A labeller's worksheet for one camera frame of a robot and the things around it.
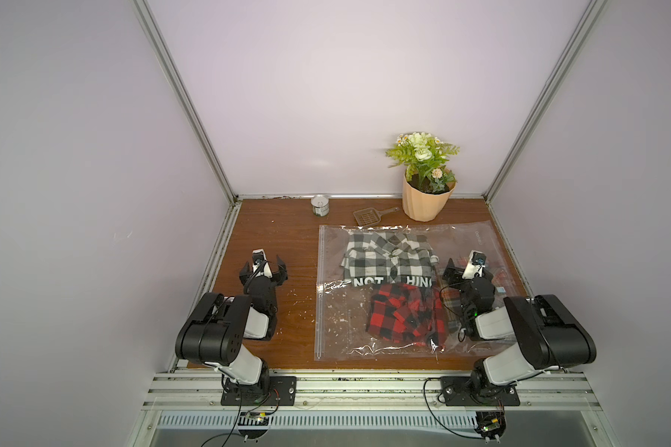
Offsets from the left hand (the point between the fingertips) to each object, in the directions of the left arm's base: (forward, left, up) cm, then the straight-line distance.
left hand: (265, 257), depth 89 cm
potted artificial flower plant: (+32, -59, +3) cm, 67 cm away
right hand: (+1, -67, +1) cm, 68 cm away
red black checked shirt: (-15, -46, -8) cm, 49 cm away
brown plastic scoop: (+27, -37, -10) cm, 47 cm away
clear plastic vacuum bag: (-14, -25, -10) cm, 30 cm away
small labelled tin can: (+28, -16, -4) cm, 32 cm away
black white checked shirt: (+4, -42, -6) cm, 42 cm away
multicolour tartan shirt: (-9, -61, -8) cm, 63 cm away
